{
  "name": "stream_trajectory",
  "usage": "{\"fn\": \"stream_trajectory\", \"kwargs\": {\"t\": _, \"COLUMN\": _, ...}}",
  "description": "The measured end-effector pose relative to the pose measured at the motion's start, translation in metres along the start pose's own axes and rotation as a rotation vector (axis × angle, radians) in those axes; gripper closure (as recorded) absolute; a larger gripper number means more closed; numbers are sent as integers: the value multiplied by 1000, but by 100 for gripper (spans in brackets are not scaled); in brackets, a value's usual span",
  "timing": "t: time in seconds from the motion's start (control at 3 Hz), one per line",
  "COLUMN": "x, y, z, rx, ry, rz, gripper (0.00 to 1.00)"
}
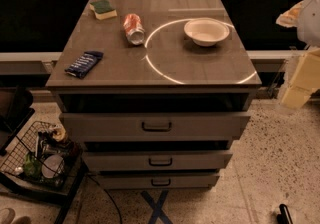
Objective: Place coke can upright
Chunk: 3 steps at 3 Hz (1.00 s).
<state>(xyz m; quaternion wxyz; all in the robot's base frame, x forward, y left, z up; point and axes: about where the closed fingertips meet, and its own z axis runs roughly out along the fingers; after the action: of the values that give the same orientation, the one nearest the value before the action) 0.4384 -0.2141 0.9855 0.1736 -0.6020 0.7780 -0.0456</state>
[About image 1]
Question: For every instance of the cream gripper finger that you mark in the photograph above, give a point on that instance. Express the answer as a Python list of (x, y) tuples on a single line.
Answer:
[(295, 97), (307, 73)]

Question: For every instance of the red coke can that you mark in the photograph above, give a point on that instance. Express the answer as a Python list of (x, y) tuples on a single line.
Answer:
[(133, 28)]

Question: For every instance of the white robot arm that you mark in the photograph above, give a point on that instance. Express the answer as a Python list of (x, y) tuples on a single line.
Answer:
[(305, 16)]

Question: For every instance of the white bowl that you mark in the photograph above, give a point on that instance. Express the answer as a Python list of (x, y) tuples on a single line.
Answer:
[(206, 32)]

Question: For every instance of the black object on floor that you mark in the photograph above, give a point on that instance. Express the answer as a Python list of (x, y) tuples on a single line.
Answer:
[(284, 216)]

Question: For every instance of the grey drawer cabinet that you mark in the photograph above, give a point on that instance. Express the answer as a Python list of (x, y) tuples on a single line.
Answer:
[(167, 73)]

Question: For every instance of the blue tape cross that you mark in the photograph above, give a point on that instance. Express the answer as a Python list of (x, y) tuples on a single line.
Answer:
[(157, 207)]

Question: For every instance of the green yellow sponge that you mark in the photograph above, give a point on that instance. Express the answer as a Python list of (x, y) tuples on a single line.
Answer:
[(103, 9)]

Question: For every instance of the blue snack bag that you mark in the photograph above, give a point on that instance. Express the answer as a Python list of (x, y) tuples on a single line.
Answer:
[(83, 64)]

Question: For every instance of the white cup in basket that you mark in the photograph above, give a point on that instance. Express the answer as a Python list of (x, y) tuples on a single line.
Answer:
[(53, 166)]

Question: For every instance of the green item in basket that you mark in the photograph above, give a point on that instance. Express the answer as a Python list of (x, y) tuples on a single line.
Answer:
[(32, 166)]

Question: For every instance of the black wire basket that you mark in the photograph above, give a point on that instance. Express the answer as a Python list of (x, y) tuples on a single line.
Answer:
[(43, 139)]

